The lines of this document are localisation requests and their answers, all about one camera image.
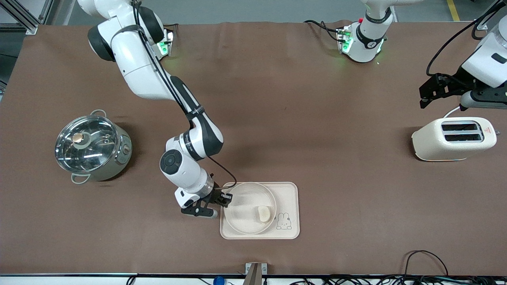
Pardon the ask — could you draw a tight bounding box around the round cream plate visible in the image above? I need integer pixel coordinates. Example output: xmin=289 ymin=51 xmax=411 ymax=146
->
xmin=224 ymin=182 xmax=277 ymax=234

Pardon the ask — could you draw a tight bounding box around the small white bun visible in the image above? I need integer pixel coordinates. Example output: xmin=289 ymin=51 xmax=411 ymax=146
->
xmin=255 ymin=205 xmax=272 ymax=222

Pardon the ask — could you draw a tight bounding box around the cream rabbit print tray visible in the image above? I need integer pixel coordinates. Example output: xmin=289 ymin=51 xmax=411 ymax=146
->
xmin=220 ymin=182 xmax=300 ymax=240

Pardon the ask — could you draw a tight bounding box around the cream two-slot toaster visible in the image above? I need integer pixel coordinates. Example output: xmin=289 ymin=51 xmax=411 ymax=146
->
xmin=411 ymin=117 xmax=497 ymax=162

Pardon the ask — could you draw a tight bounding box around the steel electric cooking pot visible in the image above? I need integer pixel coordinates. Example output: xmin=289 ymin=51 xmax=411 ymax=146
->
xmin=55 ymin=110 xmax=132 ymax=184

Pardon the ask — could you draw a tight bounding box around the brown table mat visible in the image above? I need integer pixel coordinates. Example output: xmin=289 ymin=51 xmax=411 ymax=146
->
xmin=0 ymin=21 xmax=507 ymax=276

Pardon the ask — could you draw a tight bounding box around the glass pot lid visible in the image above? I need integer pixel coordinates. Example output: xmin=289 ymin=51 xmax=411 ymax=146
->
xmin=55 ymin=115 xmax=119 ymax=173

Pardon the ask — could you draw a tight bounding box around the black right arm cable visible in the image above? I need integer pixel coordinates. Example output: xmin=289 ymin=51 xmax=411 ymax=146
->
xmin=130 ymin=0 xmax=238 ymax=190

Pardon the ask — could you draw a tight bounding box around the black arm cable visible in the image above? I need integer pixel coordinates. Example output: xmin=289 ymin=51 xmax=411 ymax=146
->
xmin=426 ymin=10 xmax=507 ymax=78
xmin=130 ymin=0 xmax=238 ymax=190

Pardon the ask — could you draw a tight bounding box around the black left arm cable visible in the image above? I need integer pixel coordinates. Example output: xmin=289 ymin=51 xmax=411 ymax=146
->
xmin=426 ymin=10 xmax=507 ymax=78

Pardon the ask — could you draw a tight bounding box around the aluminium frame profile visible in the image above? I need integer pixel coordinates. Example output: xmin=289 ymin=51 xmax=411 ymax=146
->
xmin=0 ymin=0 xmax=54 ymax=34
xmin=475 ymin=0 xmax=507 ymax=30

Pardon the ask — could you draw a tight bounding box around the grey metal bracket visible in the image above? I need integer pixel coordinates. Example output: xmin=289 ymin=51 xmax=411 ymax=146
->
xmin=245 ymin=262 xmax=267 ymax=285

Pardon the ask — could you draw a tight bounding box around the black left base cable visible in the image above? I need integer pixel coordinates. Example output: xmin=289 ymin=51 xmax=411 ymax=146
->
xmin=304 ymin=19 xmax=342 ymax=42

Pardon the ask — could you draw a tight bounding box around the black looped cable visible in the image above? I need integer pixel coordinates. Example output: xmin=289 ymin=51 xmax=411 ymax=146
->
xmin=404 ymin=250 xmax=449 ymax=277

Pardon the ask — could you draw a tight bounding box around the black cable bundle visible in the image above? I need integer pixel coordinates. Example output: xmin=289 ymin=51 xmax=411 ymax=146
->
xmin=289 ymin=275 xmax=507 ymax=285

